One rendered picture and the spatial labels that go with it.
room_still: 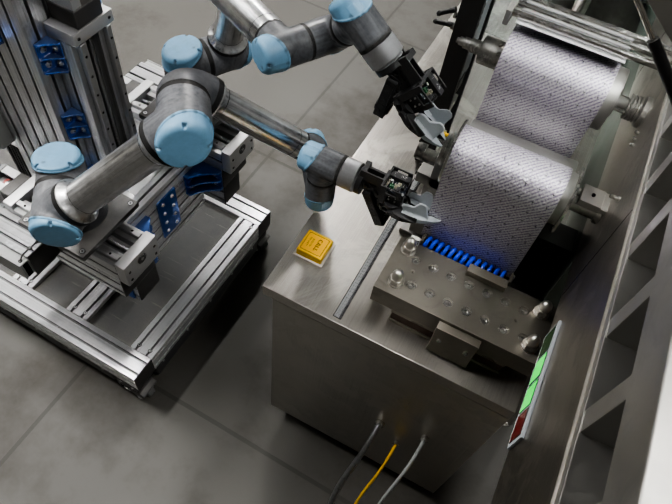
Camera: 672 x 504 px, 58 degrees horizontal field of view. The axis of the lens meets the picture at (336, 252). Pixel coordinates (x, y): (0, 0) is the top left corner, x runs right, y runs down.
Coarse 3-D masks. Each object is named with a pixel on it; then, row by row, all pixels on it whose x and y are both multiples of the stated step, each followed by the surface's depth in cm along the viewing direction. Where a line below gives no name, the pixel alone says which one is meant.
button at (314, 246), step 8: (312, 232) 154; (304, 240) 153; (312, 240) 153; (320, 240) 153; (328, 240) 153; (304, 248) 151; (312, 248) 152; (320, 248) 152; (328, 248) 152; (304, 256) 152; (312, 256) 151; (320, 256) 150
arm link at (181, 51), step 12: (180, 36) 174; (192, 36) 173; (168, 48) 171; (180, 48) 171; (192, 48) 171; (204, 48) 174; (168, 60) 170; (180, 60) 169; (192, 60) 170; (204, 60) 174; (168, 72) 173
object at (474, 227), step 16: (448, 192) 131; (432, 208) 137; (448, 208) 134; (464, 208) 132; (480, 208) 130; (432, 224) 141; (448, 224) 138; (464, 224) 136; (480, 224) 133; (496, 224) 131; (512, 224) 129; (528, 224) 126; (448, 240) 142; (464, 240) 140; (480, 240) 137; (496, 240) 135; (512, 240) 132; (528, 240) 130; (480, 256) 141; (496, 256) 139; (512, 256) 136; (512, 272) 140
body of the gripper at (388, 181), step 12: (372, 168) 137; (396, 168) 138; (360, 180) 138; (372, 180) 137; (384, 180) 135; (396, 180) 137; (408, 180) 136; (360, 192) 143; (384, 192) 135; (396, 192) 134; (384, 204) 139; (396, 204) 138
